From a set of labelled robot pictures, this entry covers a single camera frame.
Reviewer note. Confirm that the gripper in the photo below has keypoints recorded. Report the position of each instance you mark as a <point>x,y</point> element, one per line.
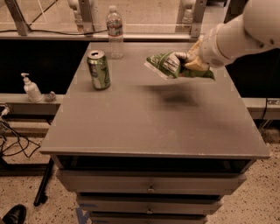
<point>210,50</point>

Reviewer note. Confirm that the green chip bag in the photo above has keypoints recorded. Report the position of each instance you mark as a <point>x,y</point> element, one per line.
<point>168,66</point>

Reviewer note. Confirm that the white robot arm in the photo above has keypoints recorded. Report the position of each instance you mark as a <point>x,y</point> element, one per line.
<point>256,30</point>

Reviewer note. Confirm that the clear plastic water bottle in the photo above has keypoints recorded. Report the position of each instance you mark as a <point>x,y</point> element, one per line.
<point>114,25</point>

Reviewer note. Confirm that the green soda can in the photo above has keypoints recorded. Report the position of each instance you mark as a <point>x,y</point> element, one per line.
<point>98,68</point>

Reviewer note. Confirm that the white pump soap bottle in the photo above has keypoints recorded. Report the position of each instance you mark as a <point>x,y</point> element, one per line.
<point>31,89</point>

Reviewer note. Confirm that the grey drawer cabinet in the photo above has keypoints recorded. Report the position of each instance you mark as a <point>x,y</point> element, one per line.
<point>143,123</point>

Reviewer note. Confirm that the small crumpled wrapper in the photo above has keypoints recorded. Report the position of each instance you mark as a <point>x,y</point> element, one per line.
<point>50,97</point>

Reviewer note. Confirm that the top cabinet drawer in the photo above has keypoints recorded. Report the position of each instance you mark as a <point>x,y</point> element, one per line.
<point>150,182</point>

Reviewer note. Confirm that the cabinet drawer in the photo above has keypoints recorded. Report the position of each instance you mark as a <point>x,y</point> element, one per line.
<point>149,205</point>
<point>150,182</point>

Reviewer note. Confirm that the middle cabinet drawer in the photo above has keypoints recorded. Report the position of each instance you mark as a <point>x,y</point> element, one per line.
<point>149,205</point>

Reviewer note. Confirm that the black metal leg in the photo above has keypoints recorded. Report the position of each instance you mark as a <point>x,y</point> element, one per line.
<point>41,197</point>

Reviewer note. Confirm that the black shoe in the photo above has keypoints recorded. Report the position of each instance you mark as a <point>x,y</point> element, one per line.
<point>15,216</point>

